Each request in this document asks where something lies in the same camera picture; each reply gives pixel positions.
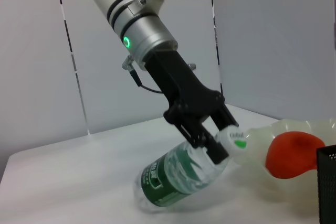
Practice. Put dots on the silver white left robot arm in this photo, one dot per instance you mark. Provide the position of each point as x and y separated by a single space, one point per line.
131 11

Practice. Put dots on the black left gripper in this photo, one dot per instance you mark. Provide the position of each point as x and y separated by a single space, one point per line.
181 85

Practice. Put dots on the clear green-label water bottle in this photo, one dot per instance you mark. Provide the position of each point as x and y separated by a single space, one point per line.
173 179

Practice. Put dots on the black mesh pen holder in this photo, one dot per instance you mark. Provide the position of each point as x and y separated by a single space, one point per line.
326 182

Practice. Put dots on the pale green glass fruit plate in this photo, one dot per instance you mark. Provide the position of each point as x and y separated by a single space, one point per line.
252 176

